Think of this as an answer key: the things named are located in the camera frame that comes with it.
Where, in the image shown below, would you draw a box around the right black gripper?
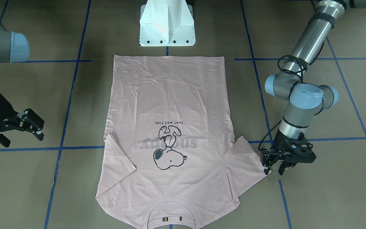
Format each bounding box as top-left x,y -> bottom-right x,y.
0,93 -> 45,148

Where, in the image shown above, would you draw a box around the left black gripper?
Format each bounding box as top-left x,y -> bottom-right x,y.
261,130 -> 298,176

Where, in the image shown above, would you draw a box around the pink printed t-shirt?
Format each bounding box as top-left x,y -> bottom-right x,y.
96,55 -> 266,229

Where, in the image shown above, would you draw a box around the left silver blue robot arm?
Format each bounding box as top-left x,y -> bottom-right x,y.
257,0 -> 366,142

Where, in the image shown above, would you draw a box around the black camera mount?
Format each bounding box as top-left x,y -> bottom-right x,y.
289,132 -> 316,163

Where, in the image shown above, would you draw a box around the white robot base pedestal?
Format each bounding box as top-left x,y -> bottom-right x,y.
139,0 -> 196,47

